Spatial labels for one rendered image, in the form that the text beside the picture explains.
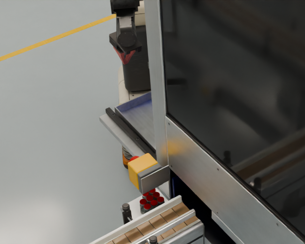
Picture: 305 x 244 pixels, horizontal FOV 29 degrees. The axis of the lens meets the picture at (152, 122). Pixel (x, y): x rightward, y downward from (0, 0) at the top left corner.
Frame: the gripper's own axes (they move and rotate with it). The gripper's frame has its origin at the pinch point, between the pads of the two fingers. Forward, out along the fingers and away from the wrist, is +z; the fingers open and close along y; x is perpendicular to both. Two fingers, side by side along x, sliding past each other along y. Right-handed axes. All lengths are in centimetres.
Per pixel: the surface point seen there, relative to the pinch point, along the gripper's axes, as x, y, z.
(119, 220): 4, -13, 112
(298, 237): -12, 88, -23
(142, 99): 6.1, 1.1, 19.3
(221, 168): -12, 63, -19
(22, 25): 41, -210, 140
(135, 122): -1.4, 8.8, 20.2
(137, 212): -22, 43, 16
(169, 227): -22, 57, 6
